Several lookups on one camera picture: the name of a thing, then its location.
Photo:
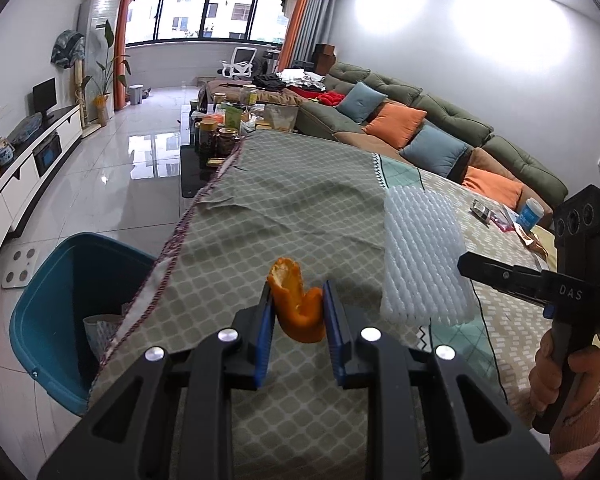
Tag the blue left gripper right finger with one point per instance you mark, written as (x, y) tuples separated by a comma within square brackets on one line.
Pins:
[(332, 313)]

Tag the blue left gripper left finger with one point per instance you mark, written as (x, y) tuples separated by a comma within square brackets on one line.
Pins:
[(262, 334)]

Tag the orange peel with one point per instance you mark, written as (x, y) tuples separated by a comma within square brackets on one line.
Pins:
[(299, 313)]

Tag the white foam fruit net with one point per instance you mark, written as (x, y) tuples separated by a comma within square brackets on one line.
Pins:
[(424, 241)]

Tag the pink sleeve right forearm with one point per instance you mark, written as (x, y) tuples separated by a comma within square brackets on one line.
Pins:
[(574, 443)]

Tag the teal trash bin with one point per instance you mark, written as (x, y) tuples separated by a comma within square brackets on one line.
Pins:
[(86, 274)]

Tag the small white trash can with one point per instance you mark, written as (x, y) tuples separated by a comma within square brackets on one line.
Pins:
[(135, 93)]

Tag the blue white paper cup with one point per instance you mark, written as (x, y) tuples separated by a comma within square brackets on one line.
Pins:
[(530, 214)]

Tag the patterned tablecloth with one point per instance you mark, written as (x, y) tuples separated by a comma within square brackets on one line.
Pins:
[(320, 203)]

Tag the orange cushion near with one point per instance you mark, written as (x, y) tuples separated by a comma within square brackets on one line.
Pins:
[(494, 186)]

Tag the orange cushion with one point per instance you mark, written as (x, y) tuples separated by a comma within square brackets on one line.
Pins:
[(396, 124), (494, 186)]

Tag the black glass coffee table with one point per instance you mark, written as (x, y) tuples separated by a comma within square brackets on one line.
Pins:
[(212, 126)]

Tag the blue cushion near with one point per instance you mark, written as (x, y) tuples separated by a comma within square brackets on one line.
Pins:
[(436, 151)]

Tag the blue cushion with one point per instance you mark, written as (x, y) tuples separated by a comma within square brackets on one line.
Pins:
[(360, 102), (436, 151)]

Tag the green brown sectional sofa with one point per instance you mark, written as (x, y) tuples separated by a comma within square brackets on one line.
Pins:
[(491, 152)]

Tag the orange cushion far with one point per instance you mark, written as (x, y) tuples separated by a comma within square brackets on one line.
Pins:
[(396, 124)]

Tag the red cloth on sofa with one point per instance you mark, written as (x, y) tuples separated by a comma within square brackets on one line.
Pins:
[(329, 98)]

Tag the blue cushion far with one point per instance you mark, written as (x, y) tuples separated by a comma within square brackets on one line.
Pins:
[(360, 102)]

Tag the white bathroom scale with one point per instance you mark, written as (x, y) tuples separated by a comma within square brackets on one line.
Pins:
[(19, 266)]

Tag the white office chair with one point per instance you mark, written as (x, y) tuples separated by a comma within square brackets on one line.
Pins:
[(240, 64)]

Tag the tall green potted plant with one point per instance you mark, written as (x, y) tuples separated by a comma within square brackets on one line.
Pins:
[(112, 70)]

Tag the white black TV cabinet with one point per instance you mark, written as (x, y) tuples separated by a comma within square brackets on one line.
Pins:
[(24, 180)]

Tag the orange grey curtain right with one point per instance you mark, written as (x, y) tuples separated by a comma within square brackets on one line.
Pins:
[(310, 25)]

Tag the small black monitor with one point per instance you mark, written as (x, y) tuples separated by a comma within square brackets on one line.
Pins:
[(44, 97)]

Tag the large window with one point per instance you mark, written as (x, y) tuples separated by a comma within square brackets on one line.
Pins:
[(260, 21)]

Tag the white floor air conditioner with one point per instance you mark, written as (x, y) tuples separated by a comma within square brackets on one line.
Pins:
[(94, 16)]

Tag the orange curtain left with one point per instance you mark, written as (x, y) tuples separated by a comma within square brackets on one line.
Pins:
[(121, 35)]

